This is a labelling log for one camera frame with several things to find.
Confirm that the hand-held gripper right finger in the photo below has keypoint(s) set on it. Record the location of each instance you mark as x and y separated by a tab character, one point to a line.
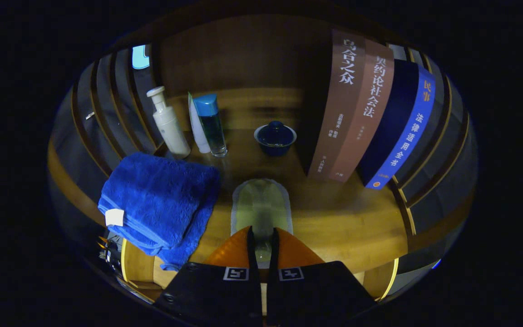
273	256

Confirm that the blue book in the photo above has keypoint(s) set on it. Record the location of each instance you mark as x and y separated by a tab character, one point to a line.
407	136

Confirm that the dark brown book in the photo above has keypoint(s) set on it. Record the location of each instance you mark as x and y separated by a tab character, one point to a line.
338	113

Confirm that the black floor equipment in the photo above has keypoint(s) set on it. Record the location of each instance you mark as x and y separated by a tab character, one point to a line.
109	254

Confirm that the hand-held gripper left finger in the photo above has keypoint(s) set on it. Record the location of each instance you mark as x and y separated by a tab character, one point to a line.
251	256

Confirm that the blue folded towel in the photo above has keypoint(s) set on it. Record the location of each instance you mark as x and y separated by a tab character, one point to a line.
161	195

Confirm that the wooden cabinet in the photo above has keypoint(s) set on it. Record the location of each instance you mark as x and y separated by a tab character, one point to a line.
243	54

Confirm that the teal capped bottle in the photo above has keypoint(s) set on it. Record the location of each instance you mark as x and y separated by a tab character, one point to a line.
214	131

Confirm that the reddish brown book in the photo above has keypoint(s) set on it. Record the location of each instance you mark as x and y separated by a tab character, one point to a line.
366	118

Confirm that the dark blue lidded teacup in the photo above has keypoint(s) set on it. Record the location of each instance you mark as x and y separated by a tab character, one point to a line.
275	141

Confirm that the wooden countertop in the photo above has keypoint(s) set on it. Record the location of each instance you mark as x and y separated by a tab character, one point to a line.
334	227

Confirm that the silver clip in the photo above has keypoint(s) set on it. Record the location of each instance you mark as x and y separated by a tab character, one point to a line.
90	115

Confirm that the white pump bottle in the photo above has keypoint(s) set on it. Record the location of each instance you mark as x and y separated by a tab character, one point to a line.
170	131

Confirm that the white tube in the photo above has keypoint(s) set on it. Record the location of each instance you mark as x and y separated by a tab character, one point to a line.
196	127

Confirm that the pale green scrub sponge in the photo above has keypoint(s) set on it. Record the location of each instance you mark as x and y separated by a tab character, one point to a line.
261	209

